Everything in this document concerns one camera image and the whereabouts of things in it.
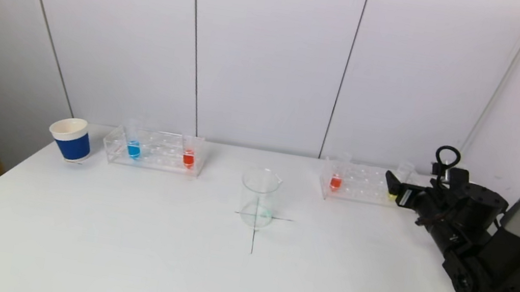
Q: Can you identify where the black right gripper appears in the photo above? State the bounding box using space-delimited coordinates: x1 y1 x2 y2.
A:
378 170 448 233

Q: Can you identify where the clear glass beaker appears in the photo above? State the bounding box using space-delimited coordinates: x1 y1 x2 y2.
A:
235 165 285 232

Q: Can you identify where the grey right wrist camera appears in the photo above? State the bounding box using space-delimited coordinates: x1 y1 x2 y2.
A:
428 162 471 195

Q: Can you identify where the blue sleeved paper cup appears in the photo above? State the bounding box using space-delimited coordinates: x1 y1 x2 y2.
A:
45 115 95 165

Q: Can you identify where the red pigment test tube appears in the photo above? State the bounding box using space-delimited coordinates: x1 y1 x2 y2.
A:
328 151 353 195
179 135 200 171

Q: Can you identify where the yellow pigment test tube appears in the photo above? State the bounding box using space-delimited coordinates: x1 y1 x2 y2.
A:
387 160 415 205

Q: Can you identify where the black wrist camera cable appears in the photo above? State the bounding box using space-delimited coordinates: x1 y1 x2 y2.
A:
432 144 463 183

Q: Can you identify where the clear acrylic test tube rack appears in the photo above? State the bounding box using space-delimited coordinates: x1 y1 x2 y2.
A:
101 123 208 179
318 156 434 216

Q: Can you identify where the blue pigment test tube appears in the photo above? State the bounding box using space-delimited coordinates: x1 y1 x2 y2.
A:
123 119 147 161

